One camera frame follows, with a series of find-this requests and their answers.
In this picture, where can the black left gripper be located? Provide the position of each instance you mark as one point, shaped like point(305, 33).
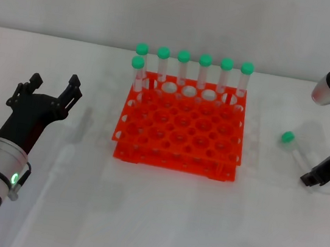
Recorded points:
point(30, 117)

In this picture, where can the green-capped clear test tube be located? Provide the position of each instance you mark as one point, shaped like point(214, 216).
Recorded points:
point(247, 68)
point(227, 63)
point(163, 52)
point(287, 137)
point(138, 62)
point(205, 60)
point(142, 48)
point(183, 56)

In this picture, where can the orange plastic test tube rack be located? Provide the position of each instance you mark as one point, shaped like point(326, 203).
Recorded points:
point(178, 159)

